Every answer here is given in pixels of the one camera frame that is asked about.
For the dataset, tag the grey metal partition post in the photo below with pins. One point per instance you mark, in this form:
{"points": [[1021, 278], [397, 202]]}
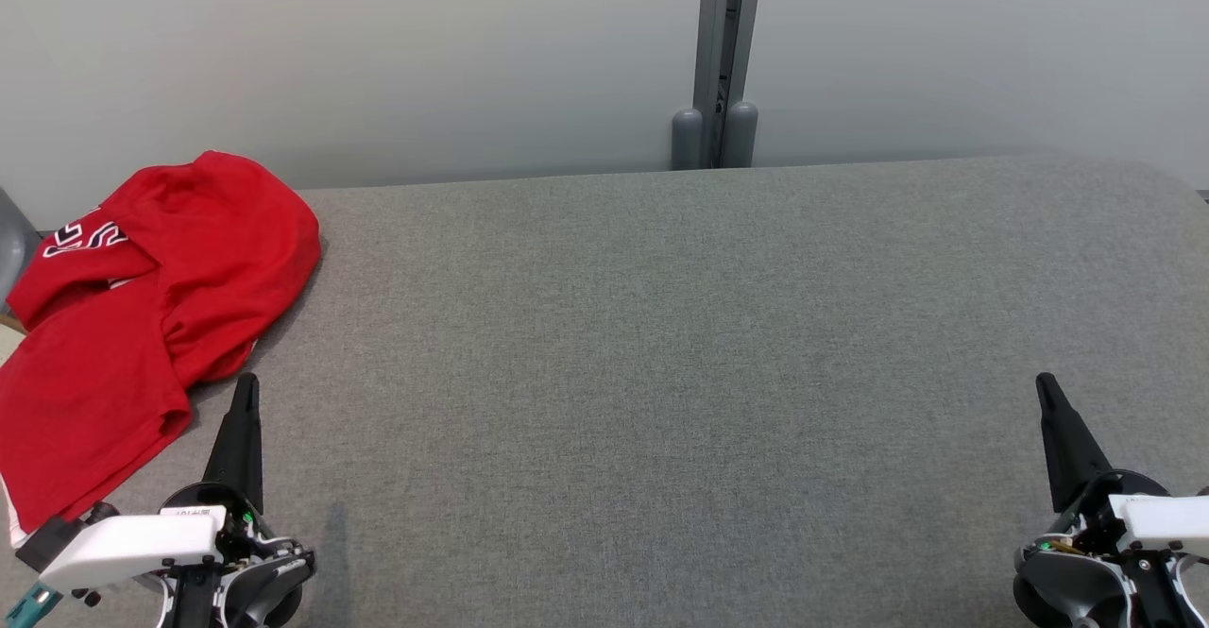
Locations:
{"points": [[725, 33]]}

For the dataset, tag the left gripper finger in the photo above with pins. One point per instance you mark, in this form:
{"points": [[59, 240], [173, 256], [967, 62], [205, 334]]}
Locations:
{"points": [[241, 439]]}

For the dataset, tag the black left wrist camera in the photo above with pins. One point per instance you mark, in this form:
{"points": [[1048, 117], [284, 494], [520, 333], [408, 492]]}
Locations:
{"points": [[52, 538]]}

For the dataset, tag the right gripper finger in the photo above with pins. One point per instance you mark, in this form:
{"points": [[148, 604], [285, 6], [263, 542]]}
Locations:
{"points": [[1067, 439]]}

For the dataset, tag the grey curved stand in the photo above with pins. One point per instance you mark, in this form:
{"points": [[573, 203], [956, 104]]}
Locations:
{"points": [[14, 250]]}

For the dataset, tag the red basketball jersey number 23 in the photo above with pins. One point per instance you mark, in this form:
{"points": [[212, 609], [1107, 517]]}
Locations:
{"points": [[85, 392]]}

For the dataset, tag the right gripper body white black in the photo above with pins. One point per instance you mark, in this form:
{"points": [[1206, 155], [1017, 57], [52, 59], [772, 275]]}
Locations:
{"points": [[1162, 519]]}

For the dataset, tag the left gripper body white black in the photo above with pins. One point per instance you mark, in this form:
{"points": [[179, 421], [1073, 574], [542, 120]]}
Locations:
{"points": [[132, 548]]}

